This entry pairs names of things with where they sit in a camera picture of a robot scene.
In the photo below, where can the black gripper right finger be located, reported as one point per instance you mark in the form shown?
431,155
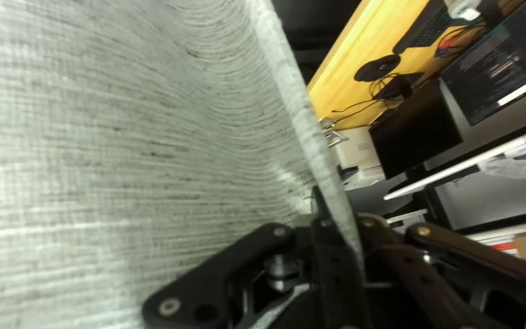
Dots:
451,280

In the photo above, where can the computer monitor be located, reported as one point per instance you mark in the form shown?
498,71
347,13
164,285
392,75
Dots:
484,88

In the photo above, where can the grey fabric curtain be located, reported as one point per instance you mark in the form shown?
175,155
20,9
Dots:
137,137

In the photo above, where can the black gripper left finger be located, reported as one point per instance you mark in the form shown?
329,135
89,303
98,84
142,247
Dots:
303,272

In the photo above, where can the wooden top workbench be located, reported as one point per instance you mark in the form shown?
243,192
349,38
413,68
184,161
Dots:
372,29

